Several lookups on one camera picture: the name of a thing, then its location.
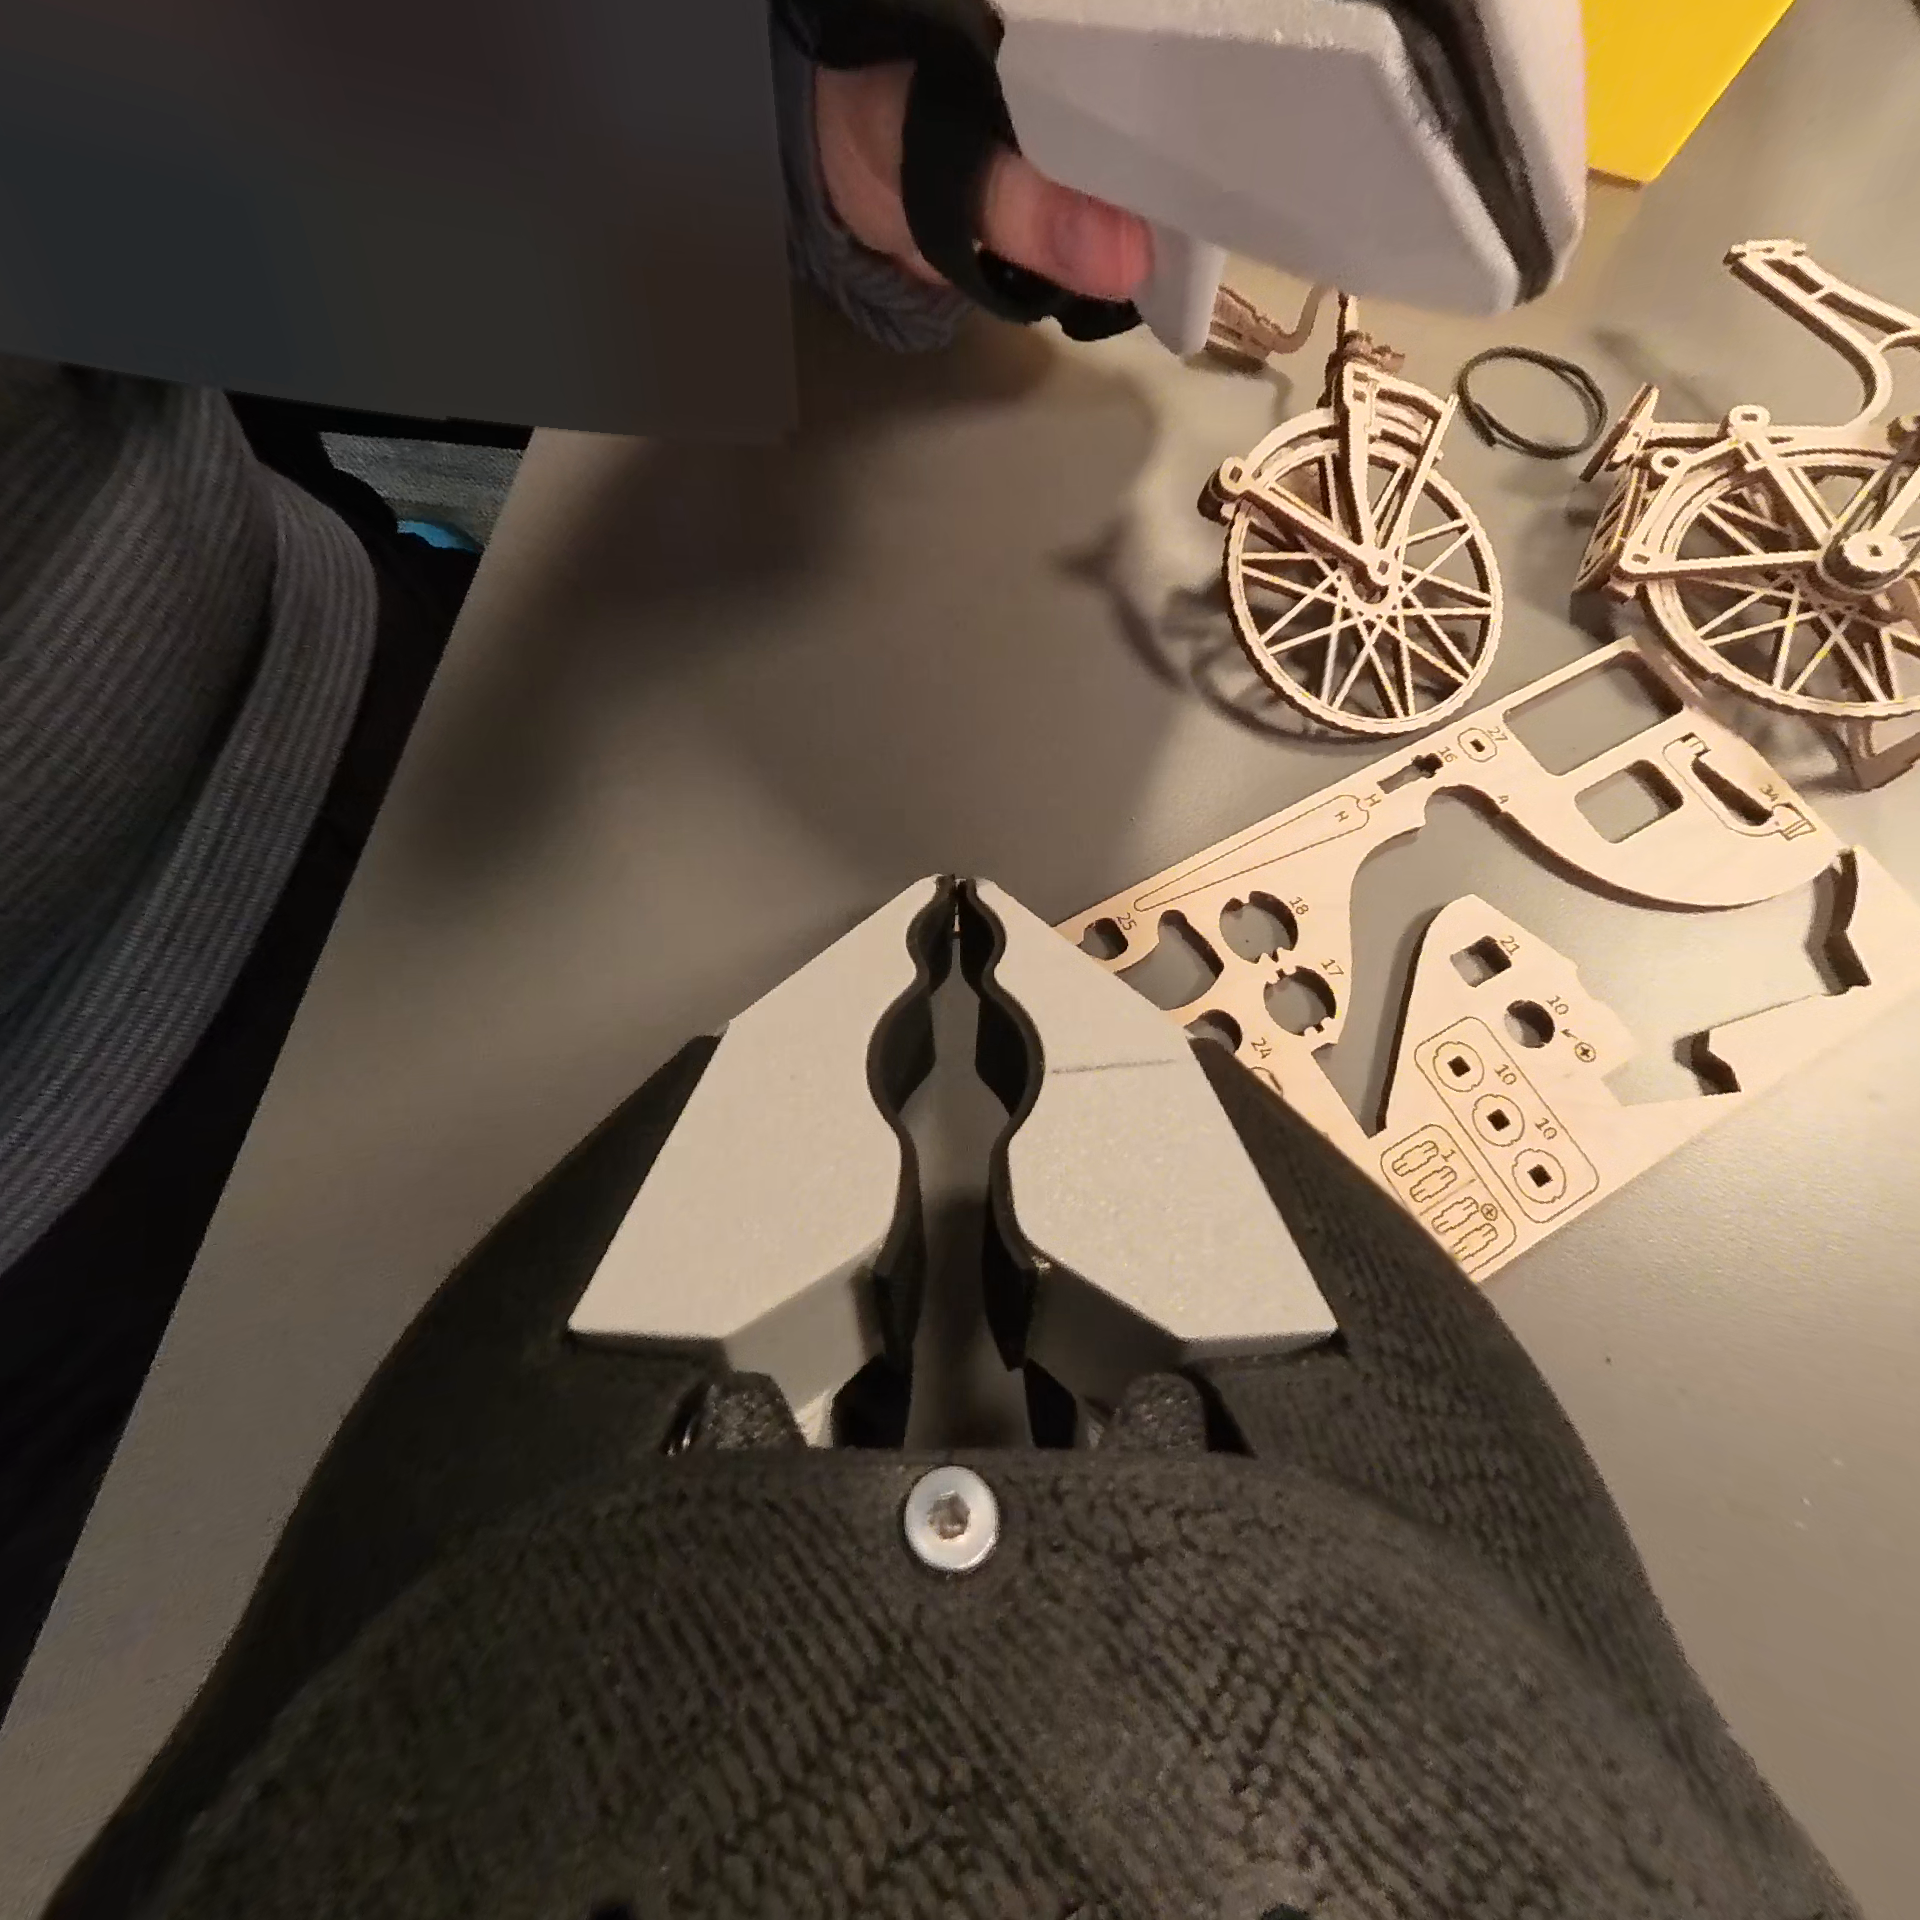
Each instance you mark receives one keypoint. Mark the small wooden model part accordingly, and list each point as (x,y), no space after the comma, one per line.
(1254,333)

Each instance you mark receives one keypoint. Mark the wooden bicycle wheel assembly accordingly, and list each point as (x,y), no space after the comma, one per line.
(1857,564)
(1372,577)

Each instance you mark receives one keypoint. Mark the person's left hand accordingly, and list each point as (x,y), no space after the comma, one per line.
(1074,239)

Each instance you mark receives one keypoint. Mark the blue-grey cloth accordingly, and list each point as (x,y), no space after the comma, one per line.
(431,481)

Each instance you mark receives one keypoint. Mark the yellow box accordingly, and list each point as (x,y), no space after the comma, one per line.
(1674,70)

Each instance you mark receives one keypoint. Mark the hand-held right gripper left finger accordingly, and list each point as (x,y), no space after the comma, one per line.
(735,1186)

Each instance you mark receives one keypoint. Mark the wooden bicycle front wheel assembly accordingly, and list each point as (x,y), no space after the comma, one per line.
(1372,577)

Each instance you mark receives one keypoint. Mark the person's dark trousers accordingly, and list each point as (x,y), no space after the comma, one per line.
(151,1302)

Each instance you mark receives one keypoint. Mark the laser-cut wooden part sheet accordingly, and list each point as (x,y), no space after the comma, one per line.
(1651,881)

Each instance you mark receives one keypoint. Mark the black rubber band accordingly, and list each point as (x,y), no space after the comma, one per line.
(1466,402)

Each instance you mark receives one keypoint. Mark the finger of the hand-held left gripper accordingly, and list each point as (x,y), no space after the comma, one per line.
(1531,84)
(1228,136)

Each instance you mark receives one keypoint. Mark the person's left forearm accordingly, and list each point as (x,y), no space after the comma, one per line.
(882,306)

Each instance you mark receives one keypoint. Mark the wooden bicycle rear wheel assembly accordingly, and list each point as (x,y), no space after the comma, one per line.
(1857,564)

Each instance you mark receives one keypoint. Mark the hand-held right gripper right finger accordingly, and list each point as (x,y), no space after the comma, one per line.
(1141,1202)

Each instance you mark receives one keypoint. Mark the person's striped grey sweater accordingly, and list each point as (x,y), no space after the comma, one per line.
(151,723)

